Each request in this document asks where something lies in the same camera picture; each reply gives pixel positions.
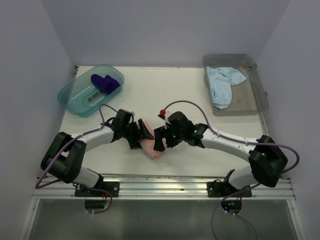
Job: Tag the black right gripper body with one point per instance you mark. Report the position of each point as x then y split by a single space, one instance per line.
172 137

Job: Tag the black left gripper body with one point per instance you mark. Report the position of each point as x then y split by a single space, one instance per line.
132 134

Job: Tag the pink towel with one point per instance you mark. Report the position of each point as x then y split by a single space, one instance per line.
148 144

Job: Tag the dark purple towel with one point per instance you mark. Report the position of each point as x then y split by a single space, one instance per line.
105 84

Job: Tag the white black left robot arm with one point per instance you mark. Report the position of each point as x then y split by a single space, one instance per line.
64 158

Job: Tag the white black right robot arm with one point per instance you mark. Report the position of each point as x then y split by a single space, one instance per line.
266 161

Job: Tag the teal plastic tub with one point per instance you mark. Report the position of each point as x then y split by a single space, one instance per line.
82 98

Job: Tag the light blue towel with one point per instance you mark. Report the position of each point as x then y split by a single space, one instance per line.
221 80

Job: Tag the clear grey plastic bin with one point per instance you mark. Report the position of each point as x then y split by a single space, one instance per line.
248 98

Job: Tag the aluminium mounting rail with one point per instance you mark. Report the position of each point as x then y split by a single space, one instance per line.
138 187

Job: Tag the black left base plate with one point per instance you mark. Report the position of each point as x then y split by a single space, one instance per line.
112 187

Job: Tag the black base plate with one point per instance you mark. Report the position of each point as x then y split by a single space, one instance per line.
112 187
217 188

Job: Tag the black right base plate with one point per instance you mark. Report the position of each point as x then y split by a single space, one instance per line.
217 188

